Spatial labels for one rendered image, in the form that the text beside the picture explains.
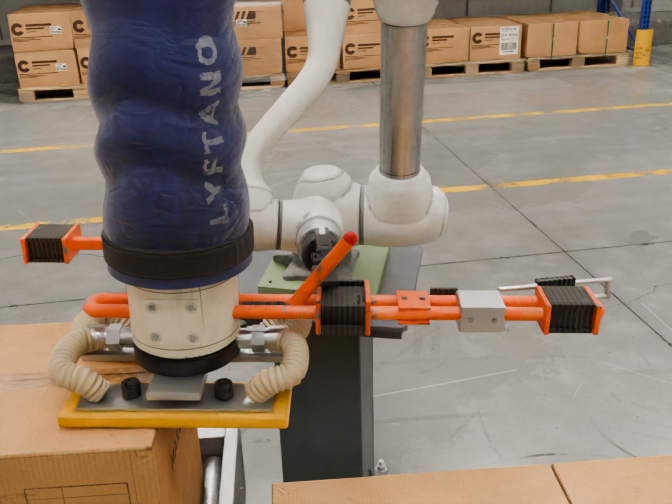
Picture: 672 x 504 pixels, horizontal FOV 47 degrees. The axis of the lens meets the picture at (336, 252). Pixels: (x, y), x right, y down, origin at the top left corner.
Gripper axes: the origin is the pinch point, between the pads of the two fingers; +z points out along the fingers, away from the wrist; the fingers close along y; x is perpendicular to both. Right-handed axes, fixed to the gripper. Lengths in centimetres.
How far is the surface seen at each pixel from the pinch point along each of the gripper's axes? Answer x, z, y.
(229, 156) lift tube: 13.4, 8.9, -26.2
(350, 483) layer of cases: -4, -18, 52
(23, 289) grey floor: 137, -243, 102
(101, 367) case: 38.5, -2.2, 12.1
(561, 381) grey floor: -94, -132, 104
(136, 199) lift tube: 26.1, 12.5, -21.8
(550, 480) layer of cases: -46, -14, 52
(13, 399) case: 51, 6, 12
